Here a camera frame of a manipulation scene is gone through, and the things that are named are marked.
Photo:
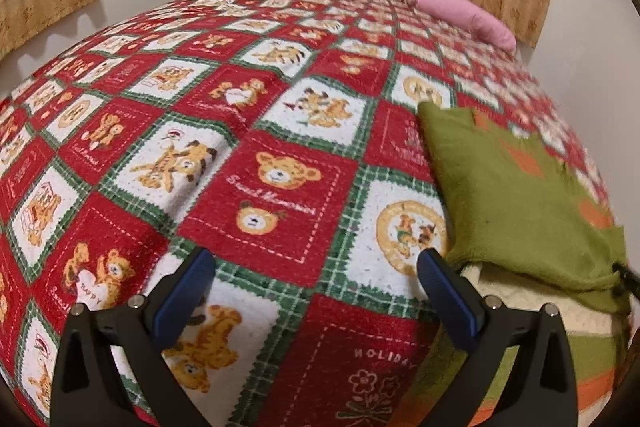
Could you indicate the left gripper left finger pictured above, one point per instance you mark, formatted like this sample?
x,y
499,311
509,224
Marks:
x,y
86,387

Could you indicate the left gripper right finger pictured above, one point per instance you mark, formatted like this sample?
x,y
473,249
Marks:
x,y
541,388

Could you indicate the green orange cream striped sweater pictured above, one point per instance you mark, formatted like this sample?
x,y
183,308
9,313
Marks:
x,y
525,230

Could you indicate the red teddy bear bedspread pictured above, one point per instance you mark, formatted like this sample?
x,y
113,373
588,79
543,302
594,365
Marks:
x,y
282,136

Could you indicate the pink pillow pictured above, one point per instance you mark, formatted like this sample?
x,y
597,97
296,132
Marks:
x,y
470,17

